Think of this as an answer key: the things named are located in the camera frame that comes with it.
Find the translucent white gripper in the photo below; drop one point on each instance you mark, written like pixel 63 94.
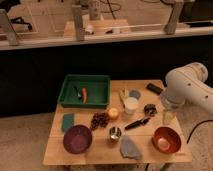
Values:
pixel 168 115

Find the yellow banana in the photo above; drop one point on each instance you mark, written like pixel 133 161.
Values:
pixel 124 94

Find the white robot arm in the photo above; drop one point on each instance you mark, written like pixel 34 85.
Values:
pixel 187 83

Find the small metal cup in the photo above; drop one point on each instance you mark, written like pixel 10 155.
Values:
pixel 115 133

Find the orange bowl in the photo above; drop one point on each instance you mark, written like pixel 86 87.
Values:
pixel 166 140

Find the dark round object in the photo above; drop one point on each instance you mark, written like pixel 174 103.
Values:
pixel 150 110

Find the black rectangular block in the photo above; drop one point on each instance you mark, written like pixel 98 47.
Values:
pixel 154 88

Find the wooden table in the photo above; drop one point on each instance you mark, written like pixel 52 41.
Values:
pixel 102 150

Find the grey round lid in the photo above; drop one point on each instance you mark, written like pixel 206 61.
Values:
pixel 135 94

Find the grey cloth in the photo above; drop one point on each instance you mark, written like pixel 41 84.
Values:
pixel 128 149

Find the yellow orange fruit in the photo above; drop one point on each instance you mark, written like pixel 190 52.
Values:
pixel 113 113

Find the bunch of dark grapes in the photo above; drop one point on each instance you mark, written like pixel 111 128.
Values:
pixel 99 120

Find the orange carrot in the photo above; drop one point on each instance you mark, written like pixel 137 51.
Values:
pixel 84 95

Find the dark green utensil in tray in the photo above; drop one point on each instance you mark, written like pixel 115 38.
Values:
pixel 79 95

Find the purple bowl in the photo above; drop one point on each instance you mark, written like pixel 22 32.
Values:
pixel 77 139

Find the green plastic tray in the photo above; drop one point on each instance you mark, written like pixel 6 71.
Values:
pixel 98 91

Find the green sponge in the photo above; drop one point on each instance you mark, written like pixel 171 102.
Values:
pixel 67 122

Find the black handled utensil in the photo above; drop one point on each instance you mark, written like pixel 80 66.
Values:
pixel 137 123

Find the right wooden post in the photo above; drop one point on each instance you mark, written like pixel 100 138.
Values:
pixel 171 25

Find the wooden post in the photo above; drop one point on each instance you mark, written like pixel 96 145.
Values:
pixel 78 22
pixel 8 29
pixel 171 25

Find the middle wooden post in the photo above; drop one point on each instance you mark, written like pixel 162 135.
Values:
pixel 78 22

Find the left wooden post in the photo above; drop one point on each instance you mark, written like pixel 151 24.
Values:
pixel 8 29

